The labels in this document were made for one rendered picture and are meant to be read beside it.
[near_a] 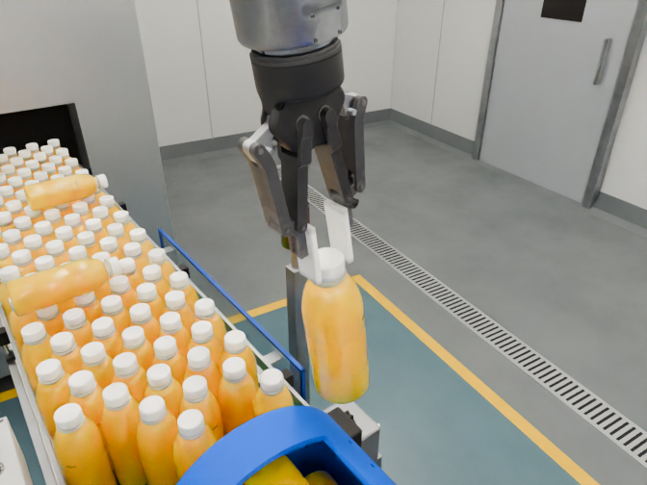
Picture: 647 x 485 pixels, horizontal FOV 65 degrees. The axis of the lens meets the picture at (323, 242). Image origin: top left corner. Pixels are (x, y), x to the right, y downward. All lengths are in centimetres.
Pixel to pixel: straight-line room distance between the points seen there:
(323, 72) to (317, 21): 4
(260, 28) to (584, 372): 251
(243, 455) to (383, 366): 192
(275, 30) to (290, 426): 45
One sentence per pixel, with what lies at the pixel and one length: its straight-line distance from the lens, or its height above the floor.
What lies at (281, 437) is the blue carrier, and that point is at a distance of 64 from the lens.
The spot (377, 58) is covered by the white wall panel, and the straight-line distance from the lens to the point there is 578.
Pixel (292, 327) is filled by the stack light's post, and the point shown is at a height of 93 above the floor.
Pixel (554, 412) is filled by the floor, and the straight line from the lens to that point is 251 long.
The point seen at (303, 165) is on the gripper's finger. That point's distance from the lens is 45.
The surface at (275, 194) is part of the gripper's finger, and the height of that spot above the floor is 154.
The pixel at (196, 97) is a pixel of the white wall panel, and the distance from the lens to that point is 495.
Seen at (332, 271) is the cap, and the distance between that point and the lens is 53.
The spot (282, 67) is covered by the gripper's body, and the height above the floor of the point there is 165.
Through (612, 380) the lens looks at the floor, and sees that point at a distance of 277.
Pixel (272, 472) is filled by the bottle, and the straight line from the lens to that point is 66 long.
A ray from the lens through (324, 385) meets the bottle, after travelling 64.
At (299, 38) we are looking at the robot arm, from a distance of 40.
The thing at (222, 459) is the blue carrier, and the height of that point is 123.
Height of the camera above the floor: 173
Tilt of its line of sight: 30 degrees down
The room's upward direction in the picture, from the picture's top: straight up
